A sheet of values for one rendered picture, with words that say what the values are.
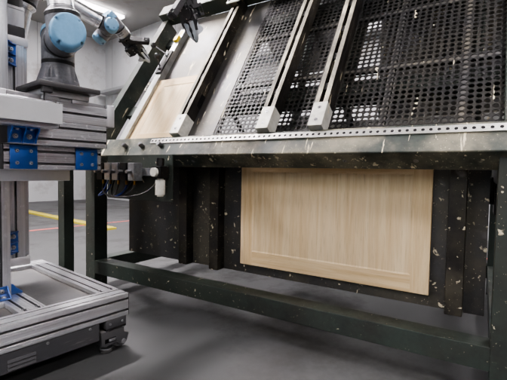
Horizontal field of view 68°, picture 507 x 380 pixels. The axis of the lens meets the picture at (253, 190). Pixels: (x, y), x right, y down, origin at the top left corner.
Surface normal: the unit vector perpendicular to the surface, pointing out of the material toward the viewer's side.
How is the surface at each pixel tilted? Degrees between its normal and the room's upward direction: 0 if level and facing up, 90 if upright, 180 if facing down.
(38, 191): 90
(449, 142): 57
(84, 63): 90
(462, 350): 90
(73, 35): 97
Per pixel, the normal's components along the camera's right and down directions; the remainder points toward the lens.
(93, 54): 0.77, 0.04
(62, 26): 0.61, 0.18
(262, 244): -0.53, 0.04
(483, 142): -0.43, -0.51
